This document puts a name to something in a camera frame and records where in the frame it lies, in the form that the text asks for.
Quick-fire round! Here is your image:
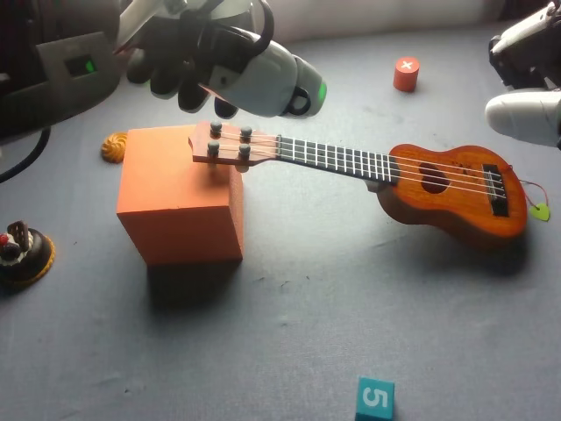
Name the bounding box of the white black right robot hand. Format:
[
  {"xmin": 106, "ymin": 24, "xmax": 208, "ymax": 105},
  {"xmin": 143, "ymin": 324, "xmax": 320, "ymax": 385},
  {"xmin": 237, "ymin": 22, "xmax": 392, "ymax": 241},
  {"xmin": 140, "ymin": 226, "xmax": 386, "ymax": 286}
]
[{"xmin": 483, "ymin": 0, "xmax": 561, "ymax": 151}]

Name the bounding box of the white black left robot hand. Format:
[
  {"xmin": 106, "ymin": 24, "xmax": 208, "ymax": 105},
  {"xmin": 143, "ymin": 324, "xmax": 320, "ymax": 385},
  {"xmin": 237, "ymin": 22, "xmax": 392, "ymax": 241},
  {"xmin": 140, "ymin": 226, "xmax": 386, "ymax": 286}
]
[{"xmin": 125, "ymin": 12, "xmax": 329, "ymax": 121}]

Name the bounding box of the small brown wooden ukulele guitar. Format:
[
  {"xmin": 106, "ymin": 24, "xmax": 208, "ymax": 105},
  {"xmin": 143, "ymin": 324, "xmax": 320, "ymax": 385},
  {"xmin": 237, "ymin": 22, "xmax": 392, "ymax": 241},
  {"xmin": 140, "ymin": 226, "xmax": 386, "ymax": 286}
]
[{"xmin": 188, "ymin": 120, "xmax": 529, "ymax": 251}]

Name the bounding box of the orange cylinder with white cross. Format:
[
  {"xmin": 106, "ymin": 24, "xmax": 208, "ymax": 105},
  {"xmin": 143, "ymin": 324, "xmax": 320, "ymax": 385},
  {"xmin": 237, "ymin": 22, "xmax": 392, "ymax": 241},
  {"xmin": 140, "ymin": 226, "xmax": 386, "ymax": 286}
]
[{"xmin": 392, "ymin": 56, "xmax": 422, "ymax": 93}]

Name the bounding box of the large orange foam block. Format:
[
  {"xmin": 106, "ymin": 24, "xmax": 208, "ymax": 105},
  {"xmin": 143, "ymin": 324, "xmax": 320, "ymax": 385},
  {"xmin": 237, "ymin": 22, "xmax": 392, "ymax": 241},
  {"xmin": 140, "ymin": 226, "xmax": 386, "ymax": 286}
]
[{"xmin": 116, "ymin": 125, "xmax": 245, "ymax": 267}]

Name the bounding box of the orange swirl toy cookie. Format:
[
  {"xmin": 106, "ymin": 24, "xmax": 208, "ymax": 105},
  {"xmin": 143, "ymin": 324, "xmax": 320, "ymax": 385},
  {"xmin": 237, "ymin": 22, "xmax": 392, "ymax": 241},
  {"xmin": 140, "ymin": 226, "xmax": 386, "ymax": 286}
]
[{"xmin": 100, "ymin": 131, "xmax": 129, "ymax": 164}]

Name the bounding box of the grey box with green light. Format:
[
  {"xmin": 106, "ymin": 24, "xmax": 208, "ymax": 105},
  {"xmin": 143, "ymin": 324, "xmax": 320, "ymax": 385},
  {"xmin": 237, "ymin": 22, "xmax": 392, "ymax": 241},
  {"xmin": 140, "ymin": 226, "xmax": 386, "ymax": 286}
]
[{"xmin": 0, "ymin": 31, "xmax": 124, "ymax": 139}]

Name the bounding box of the toy chocolate cake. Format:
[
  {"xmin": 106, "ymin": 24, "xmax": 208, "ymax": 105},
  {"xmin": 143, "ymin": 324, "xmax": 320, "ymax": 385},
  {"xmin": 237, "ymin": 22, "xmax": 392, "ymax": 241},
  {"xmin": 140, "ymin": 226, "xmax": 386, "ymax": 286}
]
[{"xmin": 0, "ymin": 220, "xmax": 57, "ymax": 286}]

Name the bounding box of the teal cube with number five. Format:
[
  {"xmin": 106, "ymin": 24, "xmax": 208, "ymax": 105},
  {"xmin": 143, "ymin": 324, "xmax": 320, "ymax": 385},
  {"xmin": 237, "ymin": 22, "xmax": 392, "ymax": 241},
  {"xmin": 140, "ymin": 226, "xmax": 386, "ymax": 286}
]
[{"xmin": 353, "ymin": 375, "xmax": 395, "ymax": 421}]

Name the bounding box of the thick black hand cable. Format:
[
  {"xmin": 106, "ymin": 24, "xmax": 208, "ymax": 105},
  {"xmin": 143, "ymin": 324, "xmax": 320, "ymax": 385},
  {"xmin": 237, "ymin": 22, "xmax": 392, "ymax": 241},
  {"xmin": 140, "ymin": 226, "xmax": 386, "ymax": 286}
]
[{"xmin": 247, "ymin": 0, "xmax": 276, "ymax": 56}]

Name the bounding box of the green heart pick, red string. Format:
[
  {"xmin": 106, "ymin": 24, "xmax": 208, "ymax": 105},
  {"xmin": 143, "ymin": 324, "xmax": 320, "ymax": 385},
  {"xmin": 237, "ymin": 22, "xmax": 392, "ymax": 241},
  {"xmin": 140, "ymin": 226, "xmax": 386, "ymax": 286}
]
[{"xmin": 503, "ymin": 164, "xmax": 552, "ymax": 224}]

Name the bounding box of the black floor cable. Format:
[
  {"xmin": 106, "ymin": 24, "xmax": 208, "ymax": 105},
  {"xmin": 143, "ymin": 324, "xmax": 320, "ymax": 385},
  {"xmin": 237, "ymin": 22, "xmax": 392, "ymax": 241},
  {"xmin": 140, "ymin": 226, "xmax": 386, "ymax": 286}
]
[{"xmin": 0, "ymin": 125, "xmax": 52, "ymax": 184}]

